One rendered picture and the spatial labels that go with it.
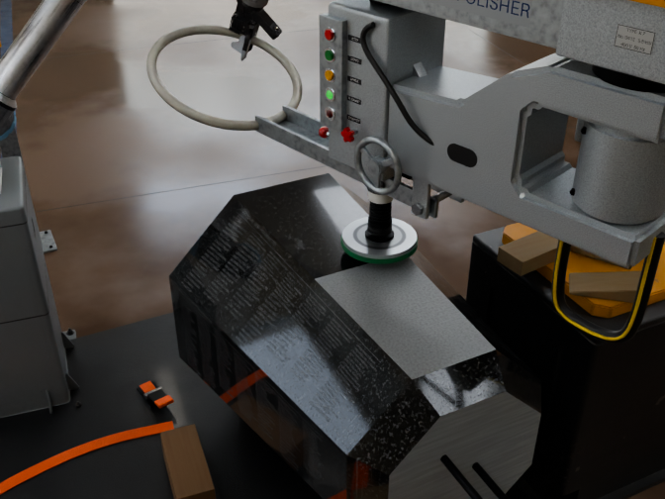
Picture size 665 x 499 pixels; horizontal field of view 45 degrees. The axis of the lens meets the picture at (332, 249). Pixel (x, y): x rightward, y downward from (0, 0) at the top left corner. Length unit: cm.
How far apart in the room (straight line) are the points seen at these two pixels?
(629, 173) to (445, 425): 71
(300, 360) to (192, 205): 231
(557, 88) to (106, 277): 263
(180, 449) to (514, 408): 119
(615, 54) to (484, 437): 97
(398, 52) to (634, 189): 63
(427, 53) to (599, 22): 58
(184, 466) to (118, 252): 157
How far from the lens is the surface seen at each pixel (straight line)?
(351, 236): 228
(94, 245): 410
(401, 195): 208
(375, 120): 199
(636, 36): 154
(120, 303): 366
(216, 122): 240
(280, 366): 217
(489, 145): 180
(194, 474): 267
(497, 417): 203
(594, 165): 169
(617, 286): 237
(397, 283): 219
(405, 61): 196
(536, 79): 169
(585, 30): 158
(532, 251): 242
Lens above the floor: 211
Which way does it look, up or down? 33 degrees down
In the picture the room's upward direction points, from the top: straight up
